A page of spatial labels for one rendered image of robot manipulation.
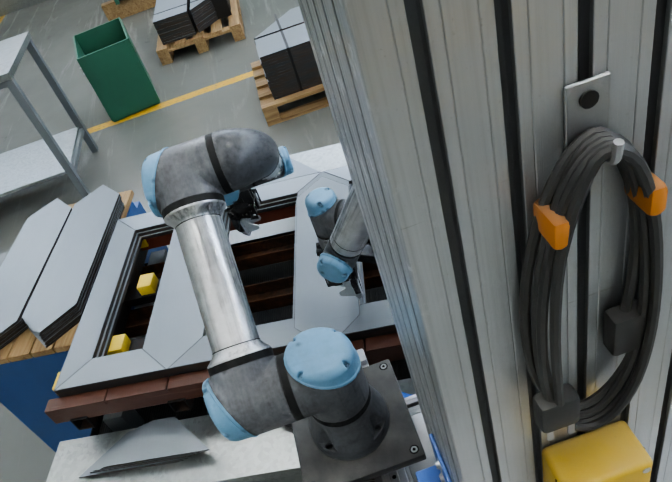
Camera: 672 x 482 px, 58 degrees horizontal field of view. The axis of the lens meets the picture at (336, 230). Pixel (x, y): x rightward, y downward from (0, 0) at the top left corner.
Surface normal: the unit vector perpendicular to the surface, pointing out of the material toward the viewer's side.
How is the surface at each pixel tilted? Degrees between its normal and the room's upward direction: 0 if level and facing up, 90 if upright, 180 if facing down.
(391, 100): 90
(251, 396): 36
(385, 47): 90
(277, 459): 0
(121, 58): 90
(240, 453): 0
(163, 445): 0
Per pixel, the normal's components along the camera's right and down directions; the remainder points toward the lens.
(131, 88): 0.38, 0.53
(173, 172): -0.07, -0.18
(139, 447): -0.25, -0.73
